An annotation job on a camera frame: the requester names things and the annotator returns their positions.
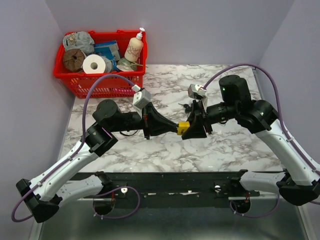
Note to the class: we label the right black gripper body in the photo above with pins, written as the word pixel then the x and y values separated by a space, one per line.
pixel 201 110

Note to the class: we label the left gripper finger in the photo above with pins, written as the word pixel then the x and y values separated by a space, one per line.
pixel 161 132
pixel 159 122

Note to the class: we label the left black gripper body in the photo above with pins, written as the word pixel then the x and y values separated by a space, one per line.
pixel 145 122

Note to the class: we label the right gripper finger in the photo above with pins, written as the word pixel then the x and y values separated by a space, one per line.
pixel 197 130
pixel 194 114

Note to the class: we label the yellow padlock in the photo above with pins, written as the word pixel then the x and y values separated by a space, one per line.
pixel 182 127

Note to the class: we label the black padlock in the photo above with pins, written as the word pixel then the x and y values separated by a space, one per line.
pixel 189 109

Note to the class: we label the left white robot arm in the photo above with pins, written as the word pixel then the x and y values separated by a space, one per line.
pixel 45 194

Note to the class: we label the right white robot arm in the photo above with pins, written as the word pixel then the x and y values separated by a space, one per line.
pixel 298 183

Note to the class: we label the green white packet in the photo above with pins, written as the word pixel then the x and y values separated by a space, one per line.
pixel 124 65

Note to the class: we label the cream pump lotion bottle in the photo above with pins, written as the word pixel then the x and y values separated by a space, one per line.
pixel 135 46

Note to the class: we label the red plastic basket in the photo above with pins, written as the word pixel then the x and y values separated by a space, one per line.
pixel 80 83

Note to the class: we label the white toilet paper roll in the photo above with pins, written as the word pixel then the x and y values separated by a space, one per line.
pixel 94 64

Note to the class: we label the blue plastic package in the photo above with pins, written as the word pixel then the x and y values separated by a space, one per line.
pixel 108 49

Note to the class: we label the brown paper roll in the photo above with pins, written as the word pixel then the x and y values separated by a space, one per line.
pixel 73 60

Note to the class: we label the grey crumpled printed bag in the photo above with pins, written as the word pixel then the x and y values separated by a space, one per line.
pixel 79 40

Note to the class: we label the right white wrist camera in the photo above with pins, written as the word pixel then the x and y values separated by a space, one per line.
pixel 197 92

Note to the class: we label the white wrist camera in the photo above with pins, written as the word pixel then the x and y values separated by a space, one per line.
pixel 141 97
pixel 197 92

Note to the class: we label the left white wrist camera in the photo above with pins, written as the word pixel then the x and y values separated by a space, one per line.
pixel 141 97

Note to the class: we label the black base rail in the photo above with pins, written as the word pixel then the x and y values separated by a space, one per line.
pixel 173 189

